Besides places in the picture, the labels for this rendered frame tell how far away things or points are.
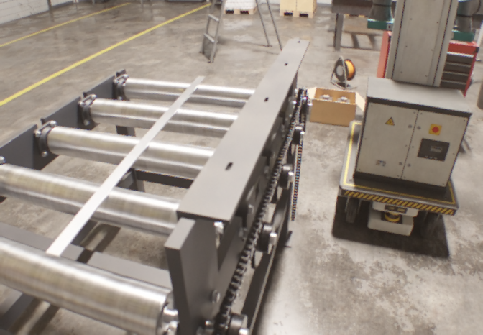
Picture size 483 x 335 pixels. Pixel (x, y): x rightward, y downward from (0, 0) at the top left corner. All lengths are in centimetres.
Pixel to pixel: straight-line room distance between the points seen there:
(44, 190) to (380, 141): 165
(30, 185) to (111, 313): 58
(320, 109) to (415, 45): 141
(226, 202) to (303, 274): 147
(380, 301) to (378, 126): 92
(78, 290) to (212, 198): 40
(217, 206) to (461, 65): 284
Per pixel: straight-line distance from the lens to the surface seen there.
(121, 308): 81
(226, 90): 174
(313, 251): 215
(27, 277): 95
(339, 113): 349
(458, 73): 324
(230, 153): 71
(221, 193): 61
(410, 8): 232
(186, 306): 64
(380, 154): 213
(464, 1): 248
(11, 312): 172
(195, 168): 121
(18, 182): 130
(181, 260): 55
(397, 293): 207
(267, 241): 93
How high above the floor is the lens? 153
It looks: 31 degrees down
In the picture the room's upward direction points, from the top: straight up
